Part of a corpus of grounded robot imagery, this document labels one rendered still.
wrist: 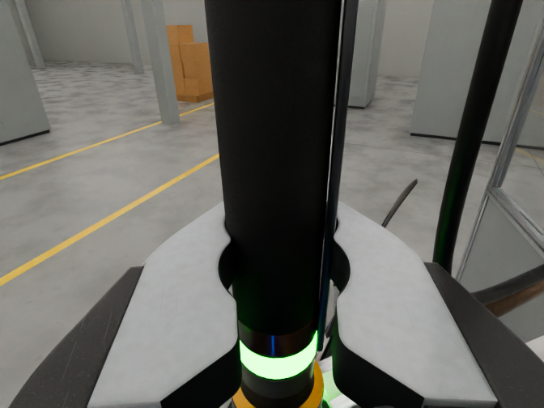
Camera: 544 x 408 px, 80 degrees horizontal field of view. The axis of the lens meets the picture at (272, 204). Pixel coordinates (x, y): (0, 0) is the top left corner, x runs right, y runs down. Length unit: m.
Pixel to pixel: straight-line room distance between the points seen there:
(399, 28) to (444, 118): 6.93
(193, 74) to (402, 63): 6.98
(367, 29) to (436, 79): 2.16
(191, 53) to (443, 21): 5.06
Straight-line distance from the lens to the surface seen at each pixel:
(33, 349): 2.45
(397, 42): 12.28
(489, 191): 1.64
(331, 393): 0.20
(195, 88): 8.26
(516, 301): 0.30
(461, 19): 5.53
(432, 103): 5.64
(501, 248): 1.54
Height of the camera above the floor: 1.61
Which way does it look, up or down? 29 degrees down
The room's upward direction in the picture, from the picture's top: 1 degrees counter-clockwise
